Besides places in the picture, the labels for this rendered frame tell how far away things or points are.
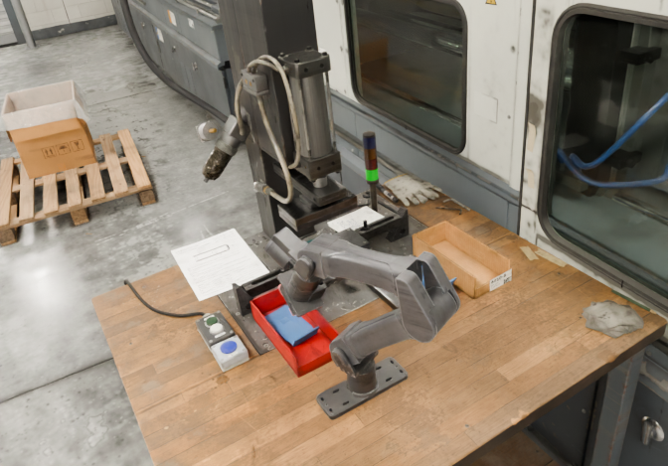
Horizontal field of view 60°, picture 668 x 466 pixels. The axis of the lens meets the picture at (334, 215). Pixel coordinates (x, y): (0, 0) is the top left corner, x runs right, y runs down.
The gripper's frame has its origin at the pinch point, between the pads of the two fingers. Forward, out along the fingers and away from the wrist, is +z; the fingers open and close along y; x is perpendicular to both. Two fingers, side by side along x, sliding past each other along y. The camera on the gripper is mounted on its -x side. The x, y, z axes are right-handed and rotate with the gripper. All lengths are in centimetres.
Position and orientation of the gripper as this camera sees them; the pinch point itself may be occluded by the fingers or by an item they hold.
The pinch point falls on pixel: (293, 305)
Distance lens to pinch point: 135.4
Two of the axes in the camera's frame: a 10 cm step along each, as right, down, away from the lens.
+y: -4.7, -8.1, 3.6
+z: -2.2, 5.0, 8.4
